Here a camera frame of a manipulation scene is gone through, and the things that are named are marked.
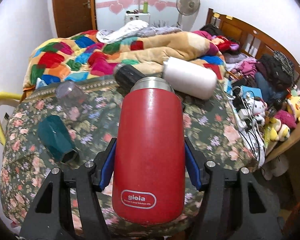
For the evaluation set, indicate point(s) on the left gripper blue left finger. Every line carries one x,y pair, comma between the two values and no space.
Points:
50,216

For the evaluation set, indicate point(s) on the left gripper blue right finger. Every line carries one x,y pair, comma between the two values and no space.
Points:
234,205

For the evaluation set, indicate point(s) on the red thermos cup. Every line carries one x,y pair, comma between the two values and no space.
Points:
149,168

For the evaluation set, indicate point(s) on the dark green faceted cup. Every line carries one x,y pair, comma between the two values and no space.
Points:
55,137

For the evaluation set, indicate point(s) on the clear plastic cup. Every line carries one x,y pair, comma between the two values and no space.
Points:
71,99

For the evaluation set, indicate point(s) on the white spotted plush dog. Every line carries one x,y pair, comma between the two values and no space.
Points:
257,107

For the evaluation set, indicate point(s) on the floral green tablecloth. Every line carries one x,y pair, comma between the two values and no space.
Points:
90,160

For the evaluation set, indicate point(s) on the yellow plush toy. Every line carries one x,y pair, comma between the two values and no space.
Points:
293,107

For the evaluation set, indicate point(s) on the light blue box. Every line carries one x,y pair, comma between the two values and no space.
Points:
251,92

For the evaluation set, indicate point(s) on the pile of dark clothes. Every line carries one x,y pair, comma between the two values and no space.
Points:
277,69

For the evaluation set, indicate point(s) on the white thermos bottle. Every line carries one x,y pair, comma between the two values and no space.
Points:
190,78

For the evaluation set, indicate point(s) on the black thermos bottle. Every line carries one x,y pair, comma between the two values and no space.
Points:
126,76

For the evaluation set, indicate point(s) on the colourful patchwork quilt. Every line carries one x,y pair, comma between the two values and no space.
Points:
83,56

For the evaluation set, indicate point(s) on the wooden bed headboard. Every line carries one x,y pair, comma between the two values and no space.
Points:
253,42

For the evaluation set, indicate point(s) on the red plush toy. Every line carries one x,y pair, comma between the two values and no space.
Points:
223,44

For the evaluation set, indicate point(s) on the grey white blanket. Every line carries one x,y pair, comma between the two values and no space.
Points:
134,28

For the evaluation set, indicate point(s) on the brown wooden door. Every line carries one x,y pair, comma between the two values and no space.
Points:
73,16

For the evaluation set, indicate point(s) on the standing electric fan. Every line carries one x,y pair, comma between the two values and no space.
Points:
186,8

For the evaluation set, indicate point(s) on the small white cabinet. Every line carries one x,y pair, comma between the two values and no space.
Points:
132,16

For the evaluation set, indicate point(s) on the frosted sliding wardrobe with hearts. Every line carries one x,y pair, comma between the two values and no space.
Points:
110,14

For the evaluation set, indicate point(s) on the green bottle on cabinet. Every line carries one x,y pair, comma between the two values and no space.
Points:
145,7

